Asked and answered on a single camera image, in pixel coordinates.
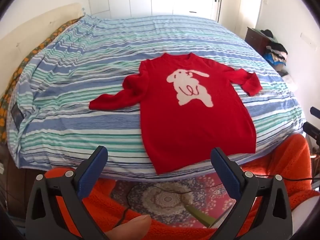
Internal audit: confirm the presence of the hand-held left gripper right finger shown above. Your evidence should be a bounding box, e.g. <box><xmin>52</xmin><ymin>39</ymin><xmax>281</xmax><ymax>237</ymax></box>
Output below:
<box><xmin>207</xmin><ymin>147</ymin><xmax>293</xmax><ymax>240</ymax></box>

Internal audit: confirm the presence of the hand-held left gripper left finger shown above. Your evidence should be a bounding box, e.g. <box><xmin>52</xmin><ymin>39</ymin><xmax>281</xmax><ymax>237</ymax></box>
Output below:
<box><xmin>26</xmin><ymin>145</ymin><xmax>118</xmax><ymax>240</ymax></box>

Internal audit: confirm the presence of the red sweater with white rabbit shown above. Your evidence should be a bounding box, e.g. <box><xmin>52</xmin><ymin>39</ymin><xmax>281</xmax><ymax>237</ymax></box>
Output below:
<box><xmin>89</xmin><ymin>52</ymin><xmax>263</xmax><ymax>175</ymax></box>

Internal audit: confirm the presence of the pile of clothes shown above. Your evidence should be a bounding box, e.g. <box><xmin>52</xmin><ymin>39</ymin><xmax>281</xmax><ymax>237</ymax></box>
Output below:
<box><xmin>260</xmin><ymin>29</ymin><xmax>289</xmax><ymax>68</ymax></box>

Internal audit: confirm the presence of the person's left hand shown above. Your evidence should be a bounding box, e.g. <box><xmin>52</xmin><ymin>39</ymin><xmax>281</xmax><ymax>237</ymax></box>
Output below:
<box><xmin>104</xmin><ymin>214</ymin><xmax>152</xmax><ymax>240</ymax></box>

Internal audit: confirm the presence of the orange fleece clothing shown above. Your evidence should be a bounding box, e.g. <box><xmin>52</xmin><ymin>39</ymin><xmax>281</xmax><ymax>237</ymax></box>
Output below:
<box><xmin>44</xmin><ymin>134</ymin><xmax>320</xmax><ymax>240</ymax></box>

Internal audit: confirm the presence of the white cloth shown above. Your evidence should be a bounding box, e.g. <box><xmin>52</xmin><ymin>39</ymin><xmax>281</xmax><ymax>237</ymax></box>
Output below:
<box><xmin>282</xmin><ymin>72</ymin><xmax>298</xmax><ymax>91</ymax></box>

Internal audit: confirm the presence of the patterned pink rug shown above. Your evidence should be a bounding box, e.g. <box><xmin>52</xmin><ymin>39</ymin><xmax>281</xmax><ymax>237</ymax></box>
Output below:
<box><xmin>110</xmin><ymin>172</ymin><xmax>250</xmax><ymax>230</ymax></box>

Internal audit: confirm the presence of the blue green striped bed cover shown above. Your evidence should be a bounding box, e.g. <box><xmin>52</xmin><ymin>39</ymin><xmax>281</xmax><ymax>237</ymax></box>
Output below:
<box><xmin>6</xmin><ymin>14</ymin><xmax>307</xmax><ymax>183</ymax></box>

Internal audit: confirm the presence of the dark wooden dresser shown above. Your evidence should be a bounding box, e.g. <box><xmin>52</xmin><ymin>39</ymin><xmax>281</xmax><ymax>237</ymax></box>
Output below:
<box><xmin>244</xmin><ymin>27</ymin><xmax>273</xmax><ymax>57</ymax></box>

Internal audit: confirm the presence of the orange floral bed sheet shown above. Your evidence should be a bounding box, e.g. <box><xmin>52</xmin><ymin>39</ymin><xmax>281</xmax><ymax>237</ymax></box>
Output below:
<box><xmin>0</xmin><ymin>17</ymin><xmax>83</xmax><ymax>140</ymax></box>

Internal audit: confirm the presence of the cream headboard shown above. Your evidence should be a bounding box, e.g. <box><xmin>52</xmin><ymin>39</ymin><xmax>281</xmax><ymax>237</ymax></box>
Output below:
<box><xmin>0</xmin><ymin>2</ymin><xmax>84</xmax><ymax>63</ymax></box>

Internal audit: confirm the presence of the green handle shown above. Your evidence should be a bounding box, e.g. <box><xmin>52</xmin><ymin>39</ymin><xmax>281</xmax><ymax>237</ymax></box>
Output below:
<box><xmin>184</xmin><ymin>203</ymin><xmax>217</xmax><ymax>228</ymax></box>

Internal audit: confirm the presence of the dark wooden bed frame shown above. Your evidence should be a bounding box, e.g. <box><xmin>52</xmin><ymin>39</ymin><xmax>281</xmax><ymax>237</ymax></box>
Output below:
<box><xmin>4</xmin><ymin>147</ymin><xmax>28</xmax><ymax>219</ymax></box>

